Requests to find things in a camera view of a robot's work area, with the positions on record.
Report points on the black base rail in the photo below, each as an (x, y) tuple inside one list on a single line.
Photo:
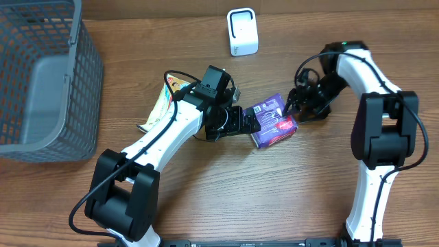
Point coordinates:
[(309, 242)]

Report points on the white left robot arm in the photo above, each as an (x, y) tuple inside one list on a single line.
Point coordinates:
[(123, 196)]

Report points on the white barcode scanner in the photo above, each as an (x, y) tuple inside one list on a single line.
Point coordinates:
[(242, 31)]

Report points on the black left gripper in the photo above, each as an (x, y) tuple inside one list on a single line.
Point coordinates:
[(239, 124)]

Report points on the yellow snack bag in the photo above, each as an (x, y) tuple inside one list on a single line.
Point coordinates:
[(163, 103)]

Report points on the grey plastic basket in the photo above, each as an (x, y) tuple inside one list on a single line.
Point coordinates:
[(51, 82)]

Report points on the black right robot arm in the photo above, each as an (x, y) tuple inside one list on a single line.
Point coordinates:
[(383, 135)]

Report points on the red purple packet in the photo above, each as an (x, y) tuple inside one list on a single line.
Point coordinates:
[(274, 125)]

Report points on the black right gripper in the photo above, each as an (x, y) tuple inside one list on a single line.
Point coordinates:
[(300, 90)]

